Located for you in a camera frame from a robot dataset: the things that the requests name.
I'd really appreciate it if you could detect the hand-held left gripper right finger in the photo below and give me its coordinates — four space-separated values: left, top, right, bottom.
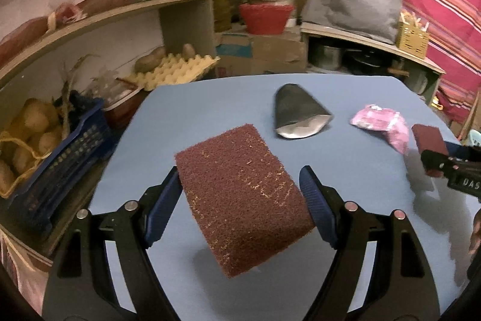
299 165 440 321

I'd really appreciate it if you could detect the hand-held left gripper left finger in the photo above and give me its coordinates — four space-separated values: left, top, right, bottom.
42 166 183 321

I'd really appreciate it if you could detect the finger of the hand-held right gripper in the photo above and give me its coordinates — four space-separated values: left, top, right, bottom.
420 149 457 173
445 141 481 160

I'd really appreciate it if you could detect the small maroon scouring pad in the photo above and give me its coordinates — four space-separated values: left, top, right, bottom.
411 123 449 177

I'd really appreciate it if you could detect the pink plastic wrapper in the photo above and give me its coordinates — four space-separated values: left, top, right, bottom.
349 103 410 155

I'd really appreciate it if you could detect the large maroon scouring pad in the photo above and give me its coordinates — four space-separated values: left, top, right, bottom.
174 123 317 278

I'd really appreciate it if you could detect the black foil pouch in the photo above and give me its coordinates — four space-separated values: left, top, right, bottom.
273 83 334 139

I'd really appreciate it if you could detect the dark blue plastic crate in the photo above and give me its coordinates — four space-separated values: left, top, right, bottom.
8 91 115 231

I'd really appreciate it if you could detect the dark red plastic bowl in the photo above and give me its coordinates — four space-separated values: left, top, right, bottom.
103 88 147 128

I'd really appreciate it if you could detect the yellow woven basket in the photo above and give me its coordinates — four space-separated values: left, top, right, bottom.
396 20 430 59

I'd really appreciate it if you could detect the black frying pan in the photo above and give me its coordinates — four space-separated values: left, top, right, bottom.
348 49 386 75

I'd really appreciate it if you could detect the low wooden cabinet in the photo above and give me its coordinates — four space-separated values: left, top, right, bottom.
300 23 446 105

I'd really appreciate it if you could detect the yellow egg tray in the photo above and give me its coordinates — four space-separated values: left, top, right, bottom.
130 53 220 91

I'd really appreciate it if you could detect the bundle of wooden sticks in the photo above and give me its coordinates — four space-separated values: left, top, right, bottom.
399 10 430 31

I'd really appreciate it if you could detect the small steel pot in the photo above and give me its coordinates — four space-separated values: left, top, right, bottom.
310 43 344 70

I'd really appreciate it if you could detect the net bag of potatoes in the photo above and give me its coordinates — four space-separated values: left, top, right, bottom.
0 97 64 199

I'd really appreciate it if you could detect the cardboard box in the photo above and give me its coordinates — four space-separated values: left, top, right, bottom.
216 28 309 75

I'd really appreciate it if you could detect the red plastic basket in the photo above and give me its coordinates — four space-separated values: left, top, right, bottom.
238 3 296 35

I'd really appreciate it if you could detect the wooden wall shelf unit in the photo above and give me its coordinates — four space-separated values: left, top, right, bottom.
0 0 216 126

